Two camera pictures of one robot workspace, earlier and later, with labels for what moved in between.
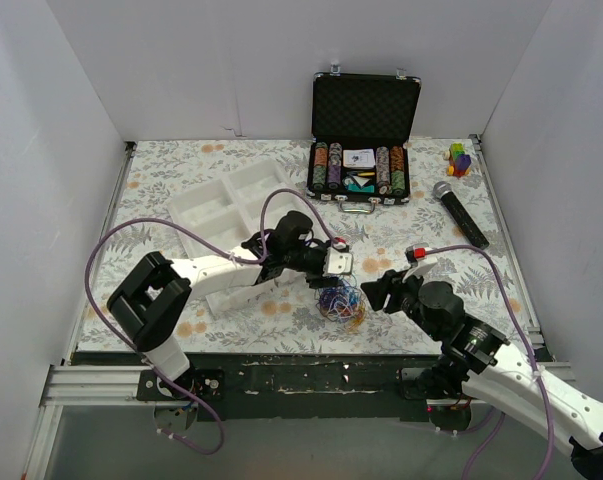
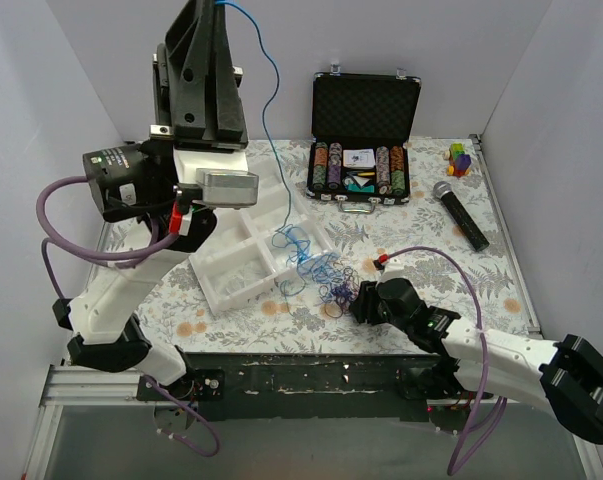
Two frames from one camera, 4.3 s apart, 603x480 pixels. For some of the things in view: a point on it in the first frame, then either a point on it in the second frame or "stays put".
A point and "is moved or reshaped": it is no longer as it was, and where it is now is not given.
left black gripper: x=319 y=279 -> x=199 y=138
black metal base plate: x=282 y=386 stays put
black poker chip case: x=358 y=153 stays put
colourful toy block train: x=459 y=160 stays put
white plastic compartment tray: x=228 y=213 stays put
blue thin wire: x=349 y=295 -> x=292 y=244
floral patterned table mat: x=450 y=224 stays put
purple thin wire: x=333 y=301 is moved or reshaped
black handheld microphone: x=443 y=190 stays put
